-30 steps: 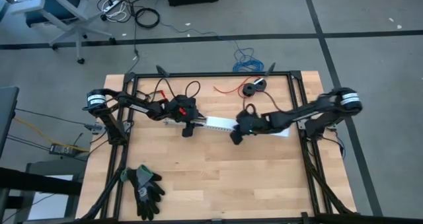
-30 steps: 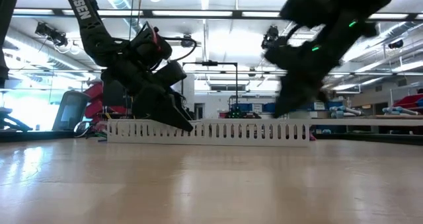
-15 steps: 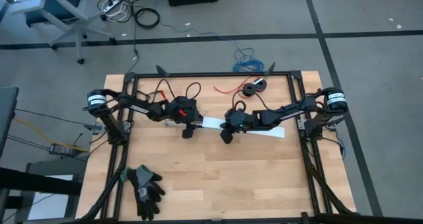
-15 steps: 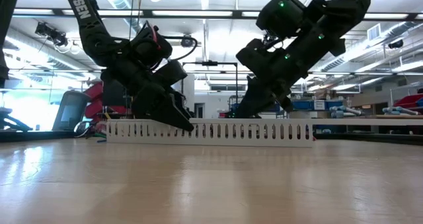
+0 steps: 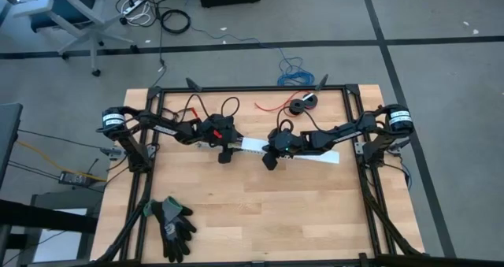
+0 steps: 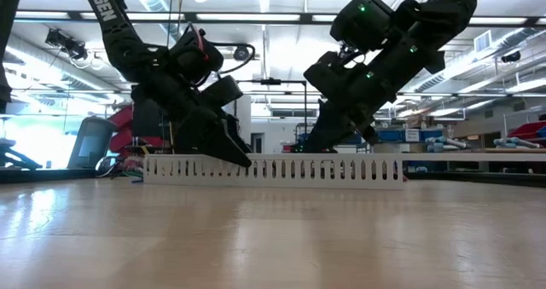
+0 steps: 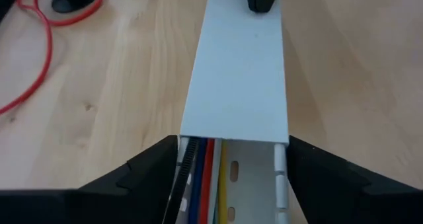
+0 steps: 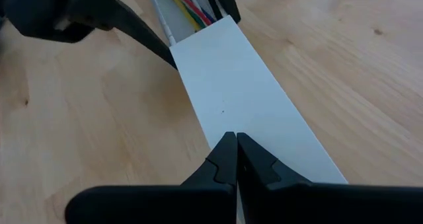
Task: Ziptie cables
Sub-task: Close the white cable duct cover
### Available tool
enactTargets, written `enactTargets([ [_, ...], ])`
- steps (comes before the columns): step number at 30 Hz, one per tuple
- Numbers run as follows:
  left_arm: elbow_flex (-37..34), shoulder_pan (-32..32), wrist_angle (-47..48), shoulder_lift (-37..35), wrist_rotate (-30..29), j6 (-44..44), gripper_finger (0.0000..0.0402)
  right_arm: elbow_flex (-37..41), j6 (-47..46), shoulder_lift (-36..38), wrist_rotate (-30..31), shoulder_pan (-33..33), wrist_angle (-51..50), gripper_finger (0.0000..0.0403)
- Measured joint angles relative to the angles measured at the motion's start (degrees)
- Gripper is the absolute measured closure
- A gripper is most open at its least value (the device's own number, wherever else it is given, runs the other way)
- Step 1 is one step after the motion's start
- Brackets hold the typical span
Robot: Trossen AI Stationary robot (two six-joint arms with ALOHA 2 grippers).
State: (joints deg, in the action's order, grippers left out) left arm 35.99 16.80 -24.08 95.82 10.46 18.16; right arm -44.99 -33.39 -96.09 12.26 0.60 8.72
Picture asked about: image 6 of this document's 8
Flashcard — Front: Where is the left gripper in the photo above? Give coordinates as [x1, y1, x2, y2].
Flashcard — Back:
[173, 104, 254, 169]

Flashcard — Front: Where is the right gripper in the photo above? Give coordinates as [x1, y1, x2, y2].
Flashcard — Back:
[298, 82, 385, 153]

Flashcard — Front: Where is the white slotted cable duct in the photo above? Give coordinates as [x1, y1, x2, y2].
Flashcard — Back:
[142, 159, 405, 191]

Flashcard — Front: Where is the rack with blue bins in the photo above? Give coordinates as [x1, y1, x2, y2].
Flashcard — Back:
[349, 126, 447, 153]

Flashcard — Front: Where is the black monitor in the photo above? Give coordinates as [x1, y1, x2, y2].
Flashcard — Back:
[131, 96, 176, 140]

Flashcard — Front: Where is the red tool cart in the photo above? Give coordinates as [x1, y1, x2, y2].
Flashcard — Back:
[107, 107, 170, 156]

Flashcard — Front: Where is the grey tube with blue caps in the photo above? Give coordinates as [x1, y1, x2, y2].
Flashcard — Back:
[492, 136, 543, 150]
[425, 135, 469, 151]

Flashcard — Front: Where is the ceiling light strip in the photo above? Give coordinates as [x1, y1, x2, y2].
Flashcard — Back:
[195, 13, 302, 23]

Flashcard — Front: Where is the grey tilted screen panel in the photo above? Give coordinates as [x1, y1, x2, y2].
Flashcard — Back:
[67, 116, 119, 171]

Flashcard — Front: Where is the ceiling air vent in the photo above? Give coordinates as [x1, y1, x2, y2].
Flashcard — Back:
[473, 29, 495, 54]

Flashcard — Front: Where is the wooden workbench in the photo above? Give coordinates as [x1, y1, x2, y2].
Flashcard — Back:
[443, 147, 546, 154]

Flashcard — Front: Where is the black ceiling-mounted device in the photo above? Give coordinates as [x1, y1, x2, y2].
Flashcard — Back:
[44, 27, 90, 63]

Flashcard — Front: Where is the red storage bin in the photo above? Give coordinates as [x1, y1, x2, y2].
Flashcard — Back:
[506, 120, 546, 142]

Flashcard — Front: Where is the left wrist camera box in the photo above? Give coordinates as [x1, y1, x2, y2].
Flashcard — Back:
[200, 74, 245, 109]

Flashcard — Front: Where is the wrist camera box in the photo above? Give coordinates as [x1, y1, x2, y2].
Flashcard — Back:
[200, 74, 245, 109]
[303, 51, 345, 92]

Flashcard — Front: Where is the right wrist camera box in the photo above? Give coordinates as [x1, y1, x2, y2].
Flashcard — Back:
[303, 51, 345, 92]

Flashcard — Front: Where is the black frame stand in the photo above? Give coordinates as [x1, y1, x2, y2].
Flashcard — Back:
[235, 78, 309, 153]

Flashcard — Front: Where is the black ceiling camera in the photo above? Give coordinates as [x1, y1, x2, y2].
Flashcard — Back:
[232, 44, 252, 63]

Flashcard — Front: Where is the red tie strap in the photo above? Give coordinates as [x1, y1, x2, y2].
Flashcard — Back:
[191, 23, 211, 63]

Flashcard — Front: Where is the black table edge rail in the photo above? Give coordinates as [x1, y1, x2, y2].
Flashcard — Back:
[0, 165, 546, 188]

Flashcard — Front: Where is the black wall camera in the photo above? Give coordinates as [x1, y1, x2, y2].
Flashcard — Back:
[500, 49, 523, 64]

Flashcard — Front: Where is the silver ceiling air duct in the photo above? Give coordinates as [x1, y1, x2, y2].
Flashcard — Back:
[426, 26, 546, 95]

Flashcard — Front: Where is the black base bracket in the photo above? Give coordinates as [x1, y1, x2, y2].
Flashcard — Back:
[0, 137, 44, 171]

